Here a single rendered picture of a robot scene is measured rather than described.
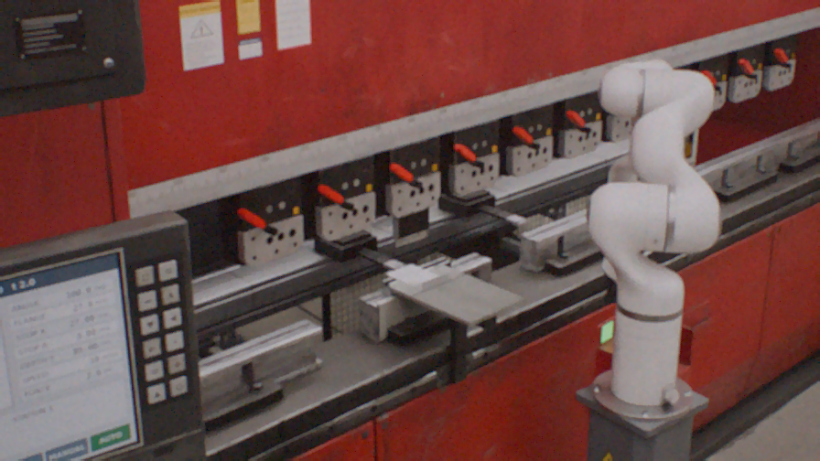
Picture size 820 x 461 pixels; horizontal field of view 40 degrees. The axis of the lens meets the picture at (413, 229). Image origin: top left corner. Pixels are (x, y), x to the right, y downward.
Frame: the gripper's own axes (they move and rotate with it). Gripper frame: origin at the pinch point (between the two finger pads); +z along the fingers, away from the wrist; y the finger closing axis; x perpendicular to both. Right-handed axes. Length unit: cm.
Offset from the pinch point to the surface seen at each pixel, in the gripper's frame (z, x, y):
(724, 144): 27, -153, 107
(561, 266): 4.4, 0.6, 19.0
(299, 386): 12, 84, 0
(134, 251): -69, 145, -56
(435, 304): -4, 52, 1
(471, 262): 1.2, 28.6, 21.3
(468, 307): -6.4, 47.2, -3.8
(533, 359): 21.2, 14.4, 4.0
